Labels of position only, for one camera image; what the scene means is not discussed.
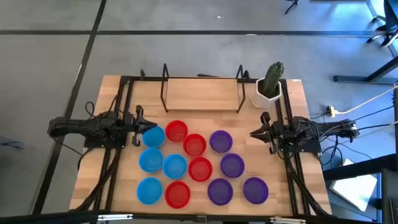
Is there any black table foot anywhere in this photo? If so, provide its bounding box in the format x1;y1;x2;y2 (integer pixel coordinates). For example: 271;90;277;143
333;55;398;85

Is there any office chair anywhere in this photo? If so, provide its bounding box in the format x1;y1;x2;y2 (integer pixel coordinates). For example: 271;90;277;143
366;0;398;48

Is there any white plant pot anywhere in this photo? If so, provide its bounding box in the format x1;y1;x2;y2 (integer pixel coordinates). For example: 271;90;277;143
250;77;283;109

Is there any purple plastic mini bowl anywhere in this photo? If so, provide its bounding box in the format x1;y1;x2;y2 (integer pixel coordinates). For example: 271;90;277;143
209;130;234;154
207;178;234;207
220;153;246;179
242;177;269;205

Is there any yellow extension cord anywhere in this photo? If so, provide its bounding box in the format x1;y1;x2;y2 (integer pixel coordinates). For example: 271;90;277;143
334;83;398;115

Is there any white flat panel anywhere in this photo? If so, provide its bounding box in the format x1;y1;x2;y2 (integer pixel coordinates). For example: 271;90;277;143
329;158;379;212

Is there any wooden shelf with wire legs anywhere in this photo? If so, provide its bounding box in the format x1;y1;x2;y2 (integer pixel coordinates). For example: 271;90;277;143
160;63;246;114

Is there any blue plastic mini bowl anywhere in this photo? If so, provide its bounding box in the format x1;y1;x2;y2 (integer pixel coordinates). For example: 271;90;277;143
136;177;163;205
162;154;188;180
142;126;166;149
138;147;164;174

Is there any green cactus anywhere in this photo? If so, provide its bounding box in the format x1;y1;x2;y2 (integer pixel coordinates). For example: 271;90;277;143
263;61;285;99

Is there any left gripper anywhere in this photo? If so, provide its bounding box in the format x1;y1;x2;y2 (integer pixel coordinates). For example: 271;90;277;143
126;105;158;147

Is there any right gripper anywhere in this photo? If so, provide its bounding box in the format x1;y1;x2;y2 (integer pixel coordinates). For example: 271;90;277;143
249;111;282;155

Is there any black office desk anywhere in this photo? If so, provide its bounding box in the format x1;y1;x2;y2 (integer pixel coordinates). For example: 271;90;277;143
322;154;398;224

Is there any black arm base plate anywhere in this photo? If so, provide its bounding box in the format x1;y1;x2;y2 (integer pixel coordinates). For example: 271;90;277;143
278;139;323;154
83;136;127;149

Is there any red plastic mini bowl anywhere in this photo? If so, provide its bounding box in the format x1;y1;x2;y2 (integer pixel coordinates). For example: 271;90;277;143
187;156;214;182
182;133;207;157
164;180;192;209
165;119;189;143

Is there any black tripod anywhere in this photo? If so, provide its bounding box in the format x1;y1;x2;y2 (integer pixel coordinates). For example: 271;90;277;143
284;0;301;15

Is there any black aluminium table frame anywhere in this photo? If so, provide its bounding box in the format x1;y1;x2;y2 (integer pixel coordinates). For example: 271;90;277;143
0;68;383;224

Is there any silver frame bracket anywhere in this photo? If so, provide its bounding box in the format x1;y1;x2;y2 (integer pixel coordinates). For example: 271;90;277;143
98;213;134;222
269;217;307;224

